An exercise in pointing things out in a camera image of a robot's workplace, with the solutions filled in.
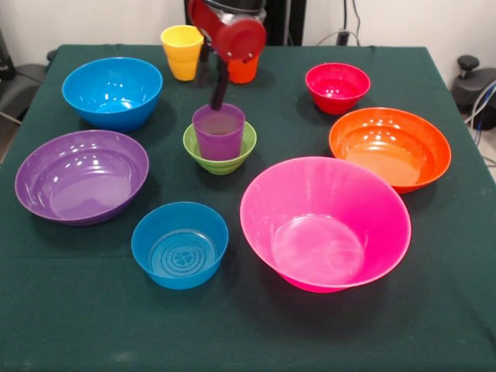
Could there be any dark green tablecloth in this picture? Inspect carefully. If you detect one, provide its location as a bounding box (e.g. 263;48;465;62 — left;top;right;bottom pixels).
0;43;496;372

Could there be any pink plastic bowl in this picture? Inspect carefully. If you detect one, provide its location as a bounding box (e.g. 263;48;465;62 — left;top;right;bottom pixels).
239;156;412;294

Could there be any black cable with plug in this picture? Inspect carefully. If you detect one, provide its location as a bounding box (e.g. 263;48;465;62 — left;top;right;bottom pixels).
336;0;362;47

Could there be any black chair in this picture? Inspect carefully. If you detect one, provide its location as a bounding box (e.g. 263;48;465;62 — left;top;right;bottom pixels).
0;29;58;125

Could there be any purple plastic cup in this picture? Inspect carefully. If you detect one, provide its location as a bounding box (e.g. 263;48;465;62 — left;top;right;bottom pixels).
192;103;246;162

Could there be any small blue plastic bowl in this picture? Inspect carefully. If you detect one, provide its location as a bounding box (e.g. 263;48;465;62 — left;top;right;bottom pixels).
130;201;230;291

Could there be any green plastic bowl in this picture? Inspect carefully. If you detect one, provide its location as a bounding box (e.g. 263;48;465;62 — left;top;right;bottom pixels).
182;120;257;175

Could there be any yellow plastic cup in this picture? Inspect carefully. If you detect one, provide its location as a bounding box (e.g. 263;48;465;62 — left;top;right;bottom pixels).
160;24;205;82

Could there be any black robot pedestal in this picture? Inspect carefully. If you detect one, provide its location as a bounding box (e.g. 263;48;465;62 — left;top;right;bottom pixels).
184;0;307;47

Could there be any orange plastic bowl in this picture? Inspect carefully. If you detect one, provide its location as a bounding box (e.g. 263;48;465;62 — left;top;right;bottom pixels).
329;107;453;195

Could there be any white cable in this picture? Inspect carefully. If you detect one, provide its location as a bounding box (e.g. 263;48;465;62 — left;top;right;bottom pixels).
315;29;341;47

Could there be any grey and blue cable bundle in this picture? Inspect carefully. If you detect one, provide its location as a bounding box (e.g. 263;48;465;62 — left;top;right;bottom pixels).
463;79;496;135

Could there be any purple plastic bowl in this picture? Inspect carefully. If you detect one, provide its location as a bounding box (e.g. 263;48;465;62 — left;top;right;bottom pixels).
14;129;150;227

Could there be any orange plastic cup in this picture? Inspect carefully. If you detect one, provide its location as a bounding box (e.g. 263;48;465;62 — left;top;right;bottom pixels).
226;50;260;84

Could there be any red plastic bowl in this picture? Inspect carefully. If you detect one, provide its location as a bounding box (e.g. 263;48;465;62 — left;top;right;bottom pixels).
305;62;372;116

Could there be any large blue plastic bowl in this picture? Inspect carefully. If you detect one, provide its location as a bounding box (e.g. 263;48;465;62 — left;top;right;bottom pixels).
61;57;164;133

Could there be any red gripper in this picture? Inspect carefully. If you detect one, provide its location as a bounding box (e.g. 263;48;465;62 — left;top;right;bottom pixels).
188;0;267;112

